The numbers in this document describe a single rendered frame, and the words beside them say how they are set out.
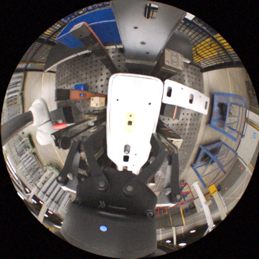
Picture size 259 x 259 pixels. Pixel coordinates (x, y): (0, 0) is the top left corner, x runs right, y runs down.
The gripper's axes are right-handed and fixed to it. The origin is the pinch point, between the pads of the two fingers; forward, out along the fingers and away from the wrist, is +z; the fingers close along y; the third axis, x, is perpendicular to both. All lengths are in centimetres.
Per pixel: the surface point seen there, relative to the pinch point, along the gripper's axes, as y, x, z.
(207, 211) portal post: 339, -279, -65
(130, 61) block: -2.4, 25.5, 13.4
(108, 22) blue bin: -8.8, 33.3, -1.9
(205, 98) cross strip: 36.8, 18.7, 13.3
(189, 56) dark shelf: 22.4, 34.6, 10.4
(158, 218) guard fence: 305, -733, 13
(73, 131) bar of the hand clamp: -15.2, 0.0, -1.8
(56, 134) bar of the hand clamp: -15.2, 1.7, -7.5
